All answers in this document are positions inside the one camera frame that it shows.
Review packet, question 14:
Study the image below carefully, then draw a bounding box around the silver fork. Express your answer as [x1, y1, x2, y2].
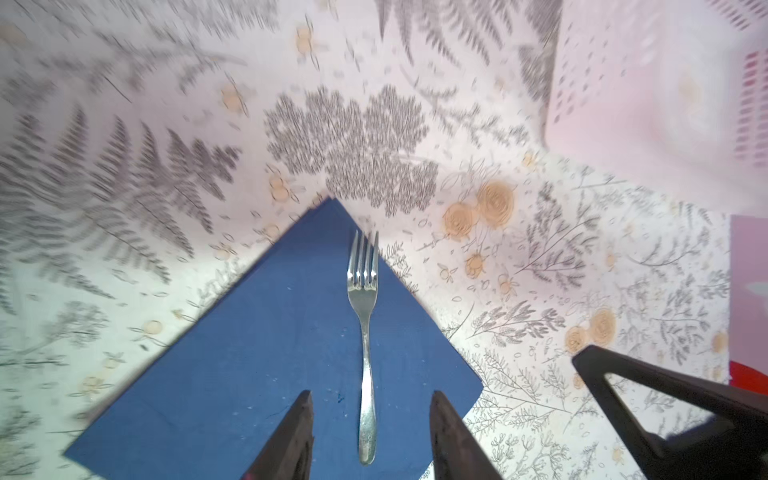
[346, 231, 379, 466]

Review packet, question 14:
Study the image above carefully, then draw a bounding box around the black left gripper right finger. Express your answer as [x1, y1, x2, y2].
[429, 391, 502, 480]

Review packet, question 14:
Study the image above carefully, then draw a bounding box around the white plastic basket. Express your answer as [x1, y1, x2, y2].
[544, 1, 767, 217]

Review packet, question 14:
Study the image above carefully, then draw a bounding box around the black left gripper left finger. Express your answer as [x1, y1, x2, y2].
[241, 390, 314, 480]

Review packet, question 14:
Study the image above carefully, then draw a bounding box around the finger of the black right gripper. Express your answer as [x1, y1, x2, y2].
[571, 344, 768, 480]

